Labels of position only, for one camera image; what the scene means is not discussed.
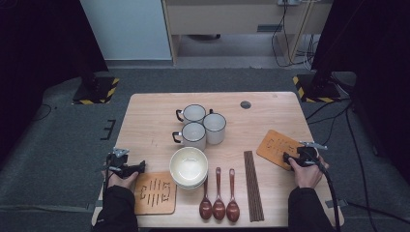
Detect hazard striped stand base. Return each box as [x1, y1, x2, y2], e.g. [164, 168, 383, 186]
[292, 72, 342, 104]
[72, 76, 121, 105]

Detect black hanging cable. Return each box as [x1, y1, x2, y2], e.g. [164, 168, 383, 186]
[271, 2, 310, 69]

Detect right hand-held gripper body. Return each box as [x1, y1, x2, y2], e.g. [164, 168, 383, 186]
[296, 140, 329, 167]

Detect thick black gripper cable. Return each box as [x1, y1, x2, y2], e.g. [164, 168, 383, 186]
[313, 158, 342, 232]

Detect white enamel mug black rim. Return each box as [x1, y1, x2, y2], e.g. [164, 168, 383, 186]
[171, 121, 207, 153]
[175, 103, 207, 126]
[202, 108, 227, 145]

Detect beige wooden desk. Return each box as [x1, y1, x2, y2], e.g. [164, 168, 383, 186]
[161, 0, 334, 66]

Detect black floor cable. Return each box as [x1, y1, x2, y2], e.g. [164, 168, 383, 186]
[305, 98, 352, 122]
[344, 105, 380, 232]
[32, 103, 58, 122]
[347, 201, 410, 224]

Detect person's right hand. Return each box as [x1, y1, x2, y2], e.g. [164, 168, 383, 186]
[287, 156, 330, 189]

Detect white partition panel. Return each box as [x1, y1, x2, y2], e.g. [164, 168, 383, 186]
[79, 0, 172, 61]

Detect dark round object under desk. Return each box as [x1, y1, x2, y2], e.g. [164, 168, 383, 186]
[187, 33, 222, 42]

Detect red-brown wooden spoon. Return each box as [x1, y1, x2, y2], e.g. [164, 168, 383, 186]
[225, 168, 241, 223]
[212, 166, 226, 221]
[198, 175, 213, 221]

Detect grey tape strip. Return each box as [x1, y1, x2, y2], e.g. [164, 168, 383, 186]
[86, 199, 104, 211]
[324, 198, 349, 209]

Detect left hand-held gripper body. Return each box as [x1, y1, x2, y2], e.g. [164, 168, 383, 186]
[104, 147, 131, 178]

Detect grey rectangular desk handle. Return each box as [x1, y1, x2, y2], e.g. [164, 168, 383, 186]
[256, 23, 283, 33]

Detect person's left hand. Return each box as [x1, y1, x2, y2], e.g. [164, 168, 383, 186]
[102, 170, 140, 191]

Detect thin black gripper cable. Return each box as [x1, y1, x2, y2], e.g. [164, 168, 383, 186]
[102, 154, 112, 195]

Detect carved wooden coaster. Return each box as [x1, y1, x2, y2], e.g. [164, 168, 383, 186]
[255, 129, 304, 171]
[133, 171, 178, 216]

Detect cream ceramic bowl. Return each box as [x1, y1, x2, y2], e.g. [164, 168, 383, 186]
[173, 176, 208, 190]
[169, 146, 209, 187]

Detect row of dark brown chopsticks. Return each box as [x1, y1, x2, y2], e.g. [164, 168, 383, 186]
[243, 150, 265, 223]

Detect black curtain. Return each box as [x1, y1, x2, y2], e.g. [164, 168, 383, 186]
[310, 0, 410, 175]
[0, 0, 109, 162]

